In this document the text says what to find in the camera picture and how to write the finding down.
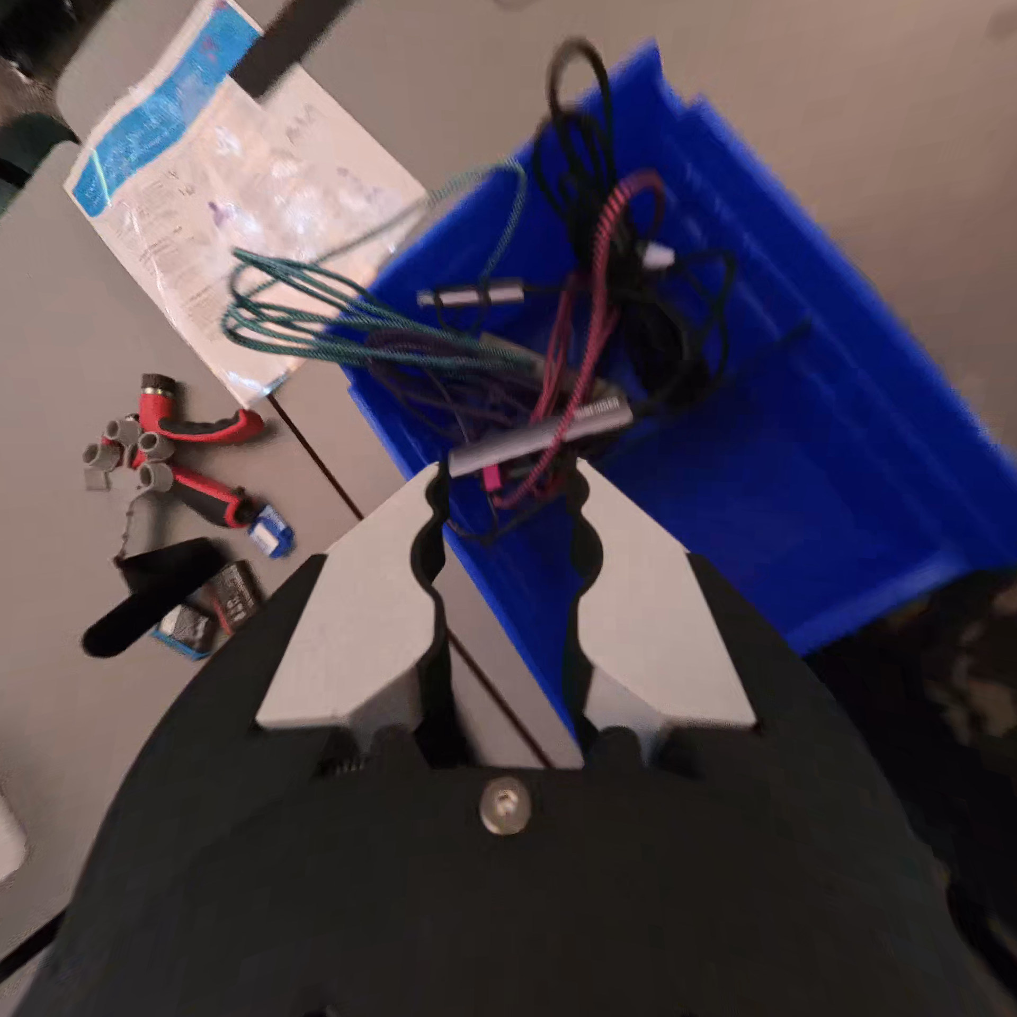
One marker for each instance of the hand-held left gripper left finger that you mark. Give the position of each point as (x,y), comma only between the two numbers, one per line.
(357,643)

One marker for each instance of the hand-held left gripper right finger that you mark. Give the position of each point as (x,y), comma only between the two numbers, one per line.
(659,643)

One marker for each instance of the blue divided plastic bin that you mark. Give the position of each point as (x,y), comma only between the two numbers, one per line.
(794,477)

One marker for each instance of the grey usb hub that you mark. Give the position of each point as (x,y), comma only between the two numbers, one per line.
(540,437)

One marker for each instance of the grey usb plug adapter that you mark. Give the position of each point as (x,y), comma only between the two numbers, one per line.
(477,296)

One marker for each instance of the small blue white box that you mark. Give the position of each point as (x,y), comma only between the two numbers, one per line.
(272,534)

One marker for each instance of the small blue black box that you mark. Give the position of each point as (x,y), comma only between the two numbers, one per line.
(184,632)

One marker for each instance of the red black tool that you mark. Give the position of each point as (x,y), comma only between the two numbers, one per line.
(199,489)
(199,429)

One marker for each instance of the camouflage trousers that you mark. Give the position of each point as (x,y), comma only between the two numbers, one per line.
(953,675)

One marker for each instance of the printed paper sheet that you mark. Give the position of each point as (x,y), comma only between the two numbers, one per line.
(238,199)

